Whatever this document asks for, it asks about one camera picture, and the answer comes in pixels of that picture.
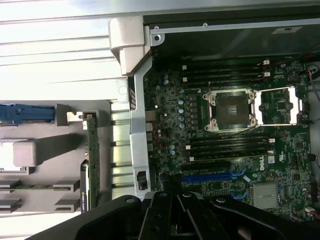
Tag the open black PC case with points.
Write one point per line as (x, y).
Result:
(138, 130)

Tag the CPU socket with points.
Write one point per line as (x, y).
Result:
(230, 110)

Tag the green motherboard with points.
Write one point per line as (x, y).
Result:
(287, 155)

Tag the silver CPU chip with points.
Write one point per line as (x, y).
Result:
(6, 156)

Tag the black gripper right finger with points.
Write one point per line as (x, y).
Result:
(225, 220)

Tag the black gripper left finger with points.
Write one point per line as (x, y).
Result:
(107, 217)

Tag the blue expansion slot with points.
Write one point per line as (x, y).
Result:
(207, 178)

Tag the grey parts rack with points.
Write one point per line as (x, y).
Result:
(62, 152)

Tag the silver chipset heatsink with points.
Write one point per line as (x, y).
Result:
(266, 196)

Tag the grey plastic corner bracket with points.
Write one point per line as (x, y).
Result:
(127, 45)

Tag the metal socket cover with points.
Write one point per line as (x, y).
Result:
(280, 105)

